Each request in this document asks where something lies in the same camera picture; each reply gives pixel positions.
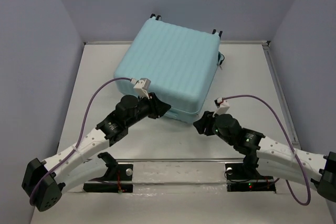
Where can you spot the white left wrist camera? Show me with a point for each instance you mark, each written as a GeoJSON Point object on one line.
{"type": "Point", "coordinates": [141, 87]}

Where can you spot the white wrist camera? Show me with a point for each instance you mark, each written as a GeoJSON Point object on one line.
{"type": "Point", "coordinates": [141, 87]}
{"type": "Point", "coordinates": [222, 106]}

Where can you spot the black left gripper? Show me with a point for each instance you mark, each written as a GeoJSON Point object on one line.
{"type": "Point", "coordinates": [157, 108]}

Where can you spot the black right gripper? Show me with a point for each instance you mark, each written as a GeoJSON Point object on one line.
{"type": "Point", "coordinates": [205, 121]}

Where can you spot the light blue hard-shell suitcase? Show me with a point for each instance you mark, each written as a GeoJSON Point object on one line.
{"type": "Point", "coordinates": [180, 63]}

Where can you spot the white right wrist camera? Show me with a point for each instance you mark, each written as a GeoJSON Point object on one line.
{"type": "Point", "coordinates": [222, 106]}

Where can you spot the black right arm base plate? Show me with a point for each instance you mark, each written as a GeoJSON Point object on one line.
{"type": "Point", "coordinates": [239, 180]}

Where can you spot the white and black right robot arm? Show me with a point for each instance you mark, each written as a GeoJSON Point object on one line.
{"type": "Point", "coordinates": [267, 157]}

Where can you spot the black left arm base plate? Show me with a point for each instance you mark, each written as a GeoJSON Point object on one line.
{"type": "Point", "coordinates": [118, 180]}

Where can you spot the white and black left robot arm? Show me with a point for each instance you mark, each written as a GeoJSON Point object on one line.
{"type": "Point", "coordinates": [44, 181]}

